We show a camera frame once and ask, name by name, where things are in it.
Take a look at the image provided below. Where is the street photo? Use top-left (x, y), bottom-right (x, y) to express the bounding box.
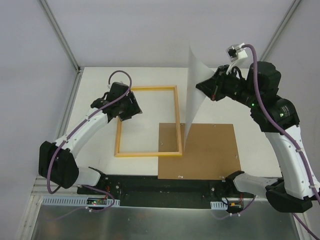
top-left (184, 46), bottom-right (215, 147)

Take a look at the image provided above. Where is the yellow wooden picture frame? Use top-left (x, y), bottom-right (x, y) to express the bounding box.
top-left (114, 85), bottom-right (183, 158)

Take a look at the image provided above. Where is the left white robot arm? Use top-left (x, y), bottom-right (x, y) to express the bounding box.
top-left (38, 82), bottom-right (142, 195)

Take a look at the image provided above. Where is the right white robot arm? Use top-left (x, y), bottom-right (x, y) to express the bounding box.
top-left (195, 61), bottom-right (320, 213)

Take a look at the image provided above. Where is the brown backing board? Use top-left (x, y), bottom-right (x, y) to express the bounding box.
top-left (157, 123), bottom-right (241, 180)

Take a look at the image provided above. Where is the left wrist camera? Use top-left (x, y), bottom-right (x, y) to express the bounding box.
top-left (107, 81), bottom-right (124, 89)

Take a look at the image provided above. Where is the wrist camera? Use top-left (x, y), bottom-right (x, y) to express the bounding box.
top-left (226, 43), bottom-right (248, 75)
top-left (107, 81), bottom-right (124, 89)

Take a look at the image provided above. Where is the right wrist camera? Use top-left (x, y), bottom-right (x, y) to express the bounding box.
top-left (226, 43), bottom-right (248, 75)

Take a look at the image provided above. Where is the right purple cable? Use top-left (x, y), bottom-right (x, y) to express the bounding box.
top-left (212, 43), bottom-right (320, 240)

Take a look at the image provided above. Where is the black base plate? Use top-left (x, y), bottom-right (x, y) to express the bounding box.
top-left (77, 174), bottom-right (254, 208)

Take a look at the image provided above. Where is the left aluminium corner post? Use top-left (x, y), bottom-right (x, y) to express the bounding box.
top-left (38, 0), bottom-right (85, 73)

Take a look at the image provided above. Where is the aluminium corner post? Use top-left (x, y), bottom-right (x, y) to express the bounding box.
top-left (38, 0), bottom-right (85, 73)
top-left (259, 0), bottom-right (304, 62)

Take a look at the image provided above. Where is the left white cable duct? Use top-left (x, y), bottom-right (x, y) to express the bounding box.
top-left (42, 196), bottom-right (120, 208)

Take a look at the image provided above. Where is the white cable duct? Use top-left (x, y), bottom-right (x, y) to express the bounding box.
top-left (42, 196), bottom-right (120, 208)
top-left (210, 201), bottom-right (228, 211)

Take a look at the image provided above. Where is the right aluminium corner post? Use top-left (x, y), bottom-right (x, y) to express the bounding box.
top-left (259, 0), bottom-right (304, 62)

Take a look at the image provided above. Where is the aluminium front rail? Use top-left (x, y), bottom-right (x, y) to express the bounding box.
top-left (31, 175), bottom-right (83, 195)

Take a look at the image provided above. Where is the right white cable duct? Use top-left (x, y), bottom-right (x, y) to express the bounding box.
top-left (210, 201), bottom-right (228, 211)

